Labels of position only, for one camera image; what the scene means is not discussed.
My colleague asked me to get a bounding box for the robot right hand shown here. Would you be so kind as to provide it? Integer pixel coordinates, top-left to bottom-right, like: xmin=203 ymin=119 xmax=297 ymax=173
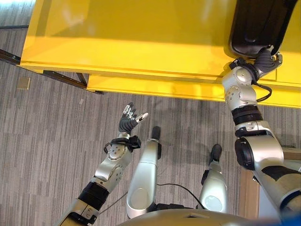
xmin=253 ymin=44 xmax=283 ymax=79

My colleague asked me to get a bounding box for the dark robot right foot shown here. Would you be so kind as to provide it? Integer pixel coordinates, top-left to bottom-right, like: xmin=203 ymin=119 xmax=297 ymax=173
xmin=210 ymin=144 xmax=223 ymax=163

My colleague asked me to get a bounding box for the silver robot leg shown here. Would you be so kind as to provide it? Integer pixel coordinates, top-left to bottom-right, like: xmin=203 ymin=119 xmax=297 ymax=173
xmin=126 ymin=138 xmax=163 ymax=219
xmin=198 ymin=160 xmax=229 ymax=213

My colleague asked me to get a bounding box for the silver robot right leg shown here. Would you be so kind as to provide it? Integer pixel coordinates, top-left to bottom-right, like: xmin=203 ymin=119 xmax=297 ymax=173
xmin=198 ymin=160 xmax=229 ymax=213

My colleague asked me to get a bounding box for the black floor cable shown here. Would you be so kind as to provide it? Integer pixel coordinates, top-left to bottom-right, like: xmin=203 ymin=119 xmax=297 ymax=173
xmin=156 ymin=183 xmax=206 ymax=210

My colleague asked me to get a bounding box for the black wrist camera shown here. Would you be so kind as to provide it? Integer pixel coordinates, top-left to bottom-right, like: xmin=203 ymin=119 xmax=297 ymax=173
xmin=229 ymin=57 xmax=251 ymax=71
xmin=128 ymin=136 xmax=142 ymax=151

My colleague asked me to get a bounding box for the dark robot foot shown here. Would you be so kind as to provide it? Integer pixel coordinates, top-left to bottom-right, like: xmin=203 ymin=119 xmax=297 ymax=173
xmin=151 ymin=126 xmax=162 ymax=140
xmin=210 ymin=144 xmax=223 ymax=163

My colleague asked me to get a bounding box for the silver robot left leg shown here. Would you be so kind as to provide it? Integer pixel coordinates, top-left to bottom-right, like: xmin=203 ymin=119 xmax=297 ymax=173
xmin=126 ymin=138 xmax=163 ymax=219

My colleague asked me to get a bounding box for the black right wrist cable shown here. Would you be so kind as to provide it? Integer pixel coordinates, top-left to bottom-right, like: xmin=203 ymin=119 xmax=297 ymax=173
xmin=252 ymin=79 xmax=273 ymax=102

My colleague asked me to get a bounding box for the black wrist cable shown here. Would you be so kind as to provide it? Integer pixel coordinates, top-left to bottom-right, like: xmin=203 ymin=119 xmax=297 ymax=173
xmin=103 ymin=138 xmax=132 ymax=153
xmin=252 ymin=79 xmax=273 ymax=102

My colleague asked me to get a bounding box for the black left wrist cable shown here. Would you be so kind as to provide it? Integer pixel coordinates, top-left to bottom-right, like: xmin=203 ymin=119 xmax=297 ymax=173
xmin=103 ymin=138 xmax=132 ymax=153

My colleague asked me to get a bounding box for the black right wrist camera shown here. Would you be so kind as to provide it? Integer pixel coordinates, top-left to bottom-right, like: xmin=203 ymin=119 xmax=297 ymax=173
xmin=229 ymin=57 xmax=251 ymax=71

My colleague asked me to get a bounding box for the brass floor socket plate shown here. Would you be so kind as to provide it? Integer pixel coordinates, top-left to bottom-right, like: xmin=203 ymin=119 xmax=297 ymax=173
xmin=17 ymin=77 xmax=31 ymax=90

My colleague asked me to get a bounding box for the yellow shelf board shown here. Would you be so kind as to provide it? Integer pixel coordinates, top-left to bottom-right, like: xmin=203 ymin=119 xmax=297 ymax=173
xmin=20 ymin=0 xmax=301 ymax=91
xmin=86 ymin=73 xmax=301 ymax=109

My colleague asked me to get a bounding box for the silver robot torso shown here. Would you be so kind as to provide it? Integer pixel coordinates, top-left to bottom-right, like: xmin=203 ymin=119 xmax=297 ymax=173
xmin=117 ymin=202 xmax=286 ymax=226

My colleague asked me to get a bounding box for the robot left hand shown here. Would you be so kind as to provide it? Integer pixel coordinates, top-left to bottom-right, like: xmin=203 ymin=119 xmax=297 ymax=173
xmin=118 ymin=102 xmax=149 ymax=135

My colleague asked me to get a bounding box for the dark robot left foot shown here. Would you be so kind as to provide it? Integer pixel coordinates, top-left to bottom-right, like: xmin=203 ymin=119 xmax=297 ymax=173
xmin=151 ymin=126 xmax=162 ymax=140

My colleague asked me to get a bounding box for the black sole-shaped part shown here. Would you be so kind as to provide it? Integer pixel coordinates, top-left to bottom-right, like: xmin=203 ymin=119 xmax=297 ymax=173
xmin=228 ymin=0 xmax=298 ymax=59

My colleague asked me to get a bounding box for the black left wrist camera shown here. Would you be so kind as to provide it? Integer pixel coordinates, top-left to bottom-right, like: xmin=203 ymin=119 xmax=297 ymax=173
xmin=128 ymin=136 xmax=142 ymax=151

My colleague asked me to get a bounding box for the black metal shelf frame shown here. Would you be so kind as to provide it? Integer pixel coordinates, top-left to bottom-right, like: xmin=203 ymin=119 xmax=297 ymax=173
xmin=0 ymin=48 xmax=104 ymax=95

